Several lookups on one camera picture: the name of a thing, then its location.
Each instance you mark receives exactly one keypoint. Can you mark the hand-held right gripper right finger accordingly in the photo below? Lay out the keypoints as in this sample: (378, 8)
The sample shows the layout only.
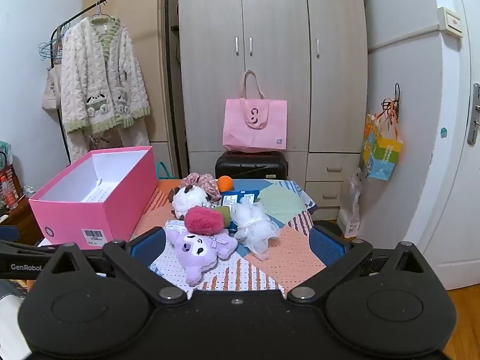
(326, 245)

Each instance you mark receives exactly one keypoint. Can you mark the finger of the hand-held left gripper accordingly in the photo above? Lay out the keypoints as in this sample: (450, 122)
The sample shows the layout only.
(26, 248)

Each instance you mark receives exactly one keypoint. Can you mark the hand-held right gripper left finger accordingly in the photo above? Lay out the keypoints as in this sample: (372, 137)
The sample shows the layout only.
(148, 245)

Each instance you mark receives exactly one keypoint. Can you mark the white tissue packet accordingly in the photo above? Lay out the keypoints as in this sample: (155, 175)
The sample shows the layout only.
(173, 227)

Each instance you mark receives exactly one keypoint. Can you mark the purple plush toy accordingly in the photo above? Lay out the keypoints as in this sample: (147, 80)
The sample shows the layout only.
(195, 251)

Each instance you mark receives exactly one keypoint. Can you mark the pink cardboard box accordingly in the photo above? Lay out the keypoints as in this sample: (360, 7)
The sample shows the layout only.
(67, 217)

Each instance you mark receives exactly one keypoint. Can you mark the magenta fluffy scrunchie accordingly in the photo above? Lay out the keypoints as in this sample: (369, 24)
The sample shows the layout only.
(202, 220)

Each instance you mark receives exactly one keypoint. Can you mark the white brown-eared plush toy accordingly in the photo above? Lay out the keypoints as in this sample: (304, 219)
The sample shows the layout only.
(189, 198)

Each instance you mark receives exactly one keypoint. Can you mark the white mesh bath ball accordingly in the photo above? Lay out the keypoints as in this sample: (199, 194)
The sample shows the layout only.
(251, 225)

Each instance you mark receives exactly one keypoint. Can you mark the green makeup sponge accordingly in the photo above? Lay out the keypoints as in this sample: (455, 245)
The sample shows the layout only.
(225, 213)

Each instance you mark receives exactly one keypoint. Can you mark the pink floral cloth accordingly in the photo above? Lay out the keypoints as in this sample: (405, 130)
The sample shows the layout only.
(204, 183)

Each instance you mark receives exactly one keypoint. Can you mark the blue wet wipes pack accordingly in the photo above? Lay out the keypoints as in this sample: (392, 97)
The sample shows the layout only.
(230, 198)

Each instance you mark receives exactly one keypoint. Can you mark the orange makeup sponge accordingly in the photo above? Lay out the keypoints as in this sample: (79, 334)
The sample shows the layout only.
(226, 183)

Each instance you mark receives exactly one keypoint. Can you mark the dark wooden nightstand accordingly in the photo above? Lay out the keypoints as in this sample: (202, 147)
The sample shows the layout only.
(18, 225)

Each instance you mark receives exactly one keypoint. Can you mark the white plastic packet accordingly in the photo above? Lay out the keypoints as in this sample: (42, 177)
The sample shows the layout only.
(354, 213)

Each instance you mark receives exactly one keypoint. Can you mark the patchwork blanket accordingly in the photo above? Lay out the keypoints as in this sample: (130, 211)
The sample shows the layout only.
(277, 255)

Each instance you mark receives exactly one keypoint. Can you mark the red label bottle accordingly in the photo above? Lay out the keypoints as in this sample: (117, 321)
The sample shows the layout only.
(9, 193)

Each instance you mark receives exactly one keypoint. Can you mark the white paper sheet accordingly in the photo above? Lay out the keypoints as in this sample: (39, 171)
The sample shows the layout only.
(95, 193)

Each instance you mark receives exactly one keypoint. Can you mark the teal handbag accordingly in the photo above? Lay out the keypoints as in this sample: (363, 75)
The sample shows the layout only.
(162, 172)

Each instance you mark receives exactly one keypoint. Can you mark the green patterned tissue pack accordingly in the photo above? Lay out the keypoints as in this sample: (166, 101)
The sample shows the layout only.
(5, 153)

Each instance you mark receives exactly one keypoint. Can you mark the colourful paper gift bag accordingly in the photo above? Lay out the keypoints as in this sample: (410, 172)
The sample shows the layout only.
(382, 157)

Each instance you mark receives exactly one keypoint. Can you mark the black suitcase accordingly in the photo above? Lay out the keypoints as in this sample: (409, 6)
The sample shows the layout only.
(247, 165)

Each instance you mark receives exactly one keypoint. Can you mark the pink tote bag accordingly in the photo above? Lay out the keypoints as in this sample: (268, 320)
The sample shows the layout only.
(255, 131)

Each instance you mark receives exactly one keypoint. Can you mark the white door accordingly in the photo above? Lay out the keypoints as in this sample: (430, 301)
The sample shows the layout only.
(474, 202)

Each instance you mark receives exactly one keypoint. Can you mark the cream canvas tote bag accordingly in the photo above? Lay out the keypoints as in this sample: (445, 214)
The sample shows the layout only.
(50, 90)

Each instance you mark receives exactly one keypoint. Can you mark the teal round sticker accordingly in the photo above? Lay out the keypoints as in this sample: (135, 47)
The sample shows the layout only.
(443, 133)

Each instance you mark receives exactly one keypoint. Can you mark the fluffy cream pajama set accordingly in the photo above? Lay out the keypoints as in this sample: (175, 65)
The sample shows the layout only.
(97, 67)

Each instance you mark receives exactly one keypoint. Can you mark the beige wardrobe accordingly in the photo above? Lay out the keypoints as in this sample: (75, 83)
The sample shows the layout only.
(277, 26)

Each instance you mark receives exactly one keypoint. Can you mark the light wood cabinet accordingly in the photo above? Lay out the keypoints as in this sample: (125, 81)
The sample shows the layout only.
(150, 15)

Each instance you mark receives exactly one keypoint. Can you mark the black metal clothes rack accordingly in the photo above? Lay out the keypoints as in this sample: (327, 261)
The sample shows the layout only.
(168, 15)

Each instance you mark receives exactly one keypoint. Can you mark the white light switch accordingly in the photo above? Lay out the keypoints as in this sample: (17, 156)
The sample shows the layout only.
(450, 22)

